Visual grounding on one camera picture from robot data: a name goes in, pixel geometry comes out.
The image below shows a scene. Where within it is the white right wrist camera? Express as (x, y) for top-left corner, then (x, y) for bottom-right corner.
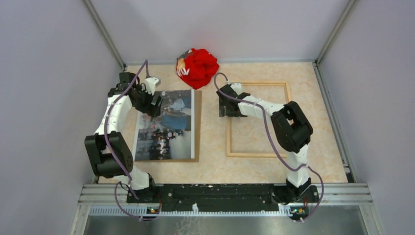
(230, 83), (243, 96)

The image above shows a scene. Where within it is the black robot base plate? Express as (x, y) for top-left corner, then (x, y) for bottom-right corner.
(126, 184), (319, 204)

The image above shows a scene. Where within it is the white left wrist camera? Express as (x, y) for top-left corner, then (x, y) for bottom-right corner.
(144, 77), (161, 95)

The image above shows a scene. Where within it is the aluminium rail front edge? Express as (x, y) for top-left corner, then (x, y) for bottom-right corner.
(71, 183), (385, 235)

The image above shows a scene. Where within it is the light wooden picture frame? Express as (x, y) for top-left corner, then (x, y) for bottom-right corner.
(225, 81), (293, 159)

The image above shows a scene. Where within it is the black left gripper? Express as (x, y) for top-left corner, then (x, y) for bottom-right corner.
(133, 84), (162, 117)

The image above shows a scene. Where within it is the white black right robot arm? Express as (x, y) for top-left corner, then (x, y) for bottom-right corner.
(216, 83), (313, 202)

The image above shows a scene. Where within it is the brown cardboard backing board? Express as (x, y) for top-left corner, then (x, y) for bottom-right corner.
(133, 90), (202, 163)

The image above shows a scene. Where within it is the red crumpled cloth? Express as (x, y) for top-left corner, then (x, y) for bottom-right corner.
(176, 48), (220, 90)

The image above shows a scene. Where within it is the printed colour photo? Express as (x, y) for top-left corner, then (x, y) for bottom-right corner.
(132, 89), (196, 162)

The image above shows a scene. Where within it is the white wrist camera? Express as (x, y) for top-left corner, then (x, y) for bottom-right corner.
(144, 77), (161, 95)
(230, 83), (243, 96)

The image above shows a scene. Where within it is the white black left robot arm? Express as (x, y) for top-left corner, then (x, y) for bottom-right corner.
(84, 72), (163, 202)

